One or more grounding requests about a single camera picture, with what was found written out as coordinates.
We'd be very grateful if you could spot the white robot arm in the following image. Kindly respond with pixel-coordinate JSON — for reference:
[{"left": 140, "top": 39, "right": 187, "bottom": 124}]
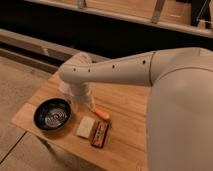
[{"left": 58, "top": 47, "right": 213, "bottom": 171}]

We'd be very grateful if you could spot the brown chocolate bar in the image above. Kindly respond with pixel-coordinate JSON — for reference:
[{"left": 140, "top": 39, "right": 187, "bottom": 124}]
[{"left": 91, "top": 121, "right": 109, "bottom": 148}]

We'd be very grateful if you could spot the orange pepper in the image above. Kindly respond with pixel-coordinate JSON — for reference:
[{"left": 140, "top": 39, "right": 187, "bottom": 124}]
[{"left": 95, "top": 109, "right": 110, "bottom": 120}]

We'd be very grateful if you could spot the white sponge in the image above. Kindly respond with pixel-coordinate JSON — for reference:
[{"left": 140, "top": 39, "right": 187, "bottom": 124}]
[{"left": 76, "top": 116, "right": 95, "bottom": 139}]

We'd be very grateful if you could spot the clear plastic cup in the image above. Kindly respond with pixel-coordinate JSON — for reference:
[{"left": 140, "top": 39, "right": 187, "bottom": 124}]
[{"left": 59, "top": 82, "right": 75, "bottom": 100}]

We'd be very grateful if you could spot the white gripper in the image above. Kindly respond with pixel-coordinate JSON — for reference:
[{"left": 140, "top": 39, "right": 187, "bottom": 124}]
[{"left": 70, "top": 83, "right": 95, "bottom": 111}]

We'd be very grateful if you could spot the black bowl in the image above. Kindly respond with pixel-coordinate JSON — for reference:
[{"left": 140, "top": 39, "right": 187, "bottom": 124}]
[{"left": 33, "top": 98, "right": 72, "bottom": 132}]

